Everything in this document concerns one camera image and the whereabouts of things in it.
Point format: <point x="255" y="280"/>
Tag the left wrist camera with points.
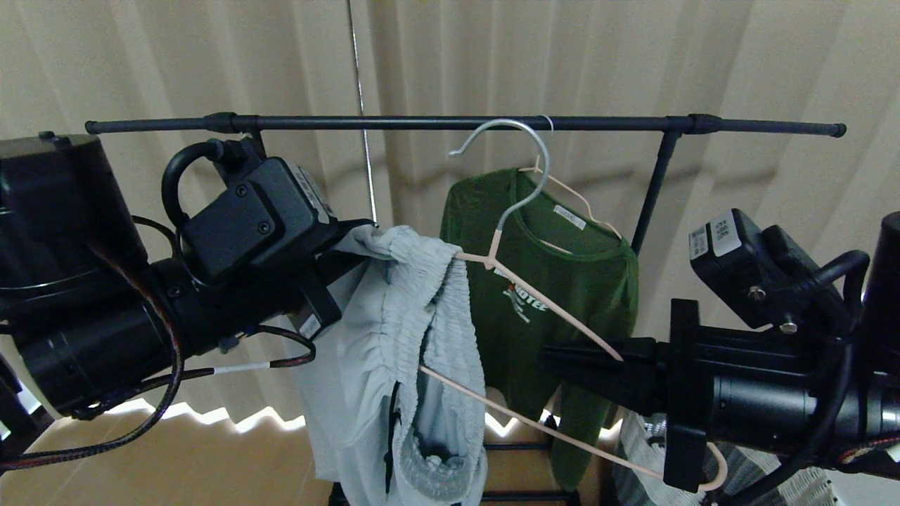
<point x="239" y="225"/>

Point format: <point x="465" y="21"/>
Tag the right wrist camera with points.
<point x="752" y="267"/>

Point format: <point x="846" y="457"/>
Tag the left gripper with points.
<point x="232" y="309"/>

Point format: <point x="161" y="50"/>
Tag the green long-sleeved shirt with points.
<point x="583" y="295"/>

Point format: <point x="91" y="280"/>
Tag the white laundry basket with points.
<point x="640" y="457"/>

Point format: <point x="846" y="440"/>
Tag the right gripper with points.
<point x="745" y="393"/>

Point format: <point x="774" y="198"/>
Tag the black clothes rack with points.
<point x="351" y="124"/>

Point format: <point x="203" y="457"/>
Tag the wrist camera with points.
<point x="239" y="225"/>
<point x="752" y="267"/>

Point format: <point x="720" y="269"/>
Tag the pink clothes hanger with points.
<point x="583" y="204"/>
<point x="541" y="169"/>

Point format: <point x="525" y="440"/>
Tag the blue-grey garment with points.
<point x="365" y="365"/>

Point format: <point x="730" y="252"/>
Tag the beige curtain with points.
<point x="633" y="56"/>

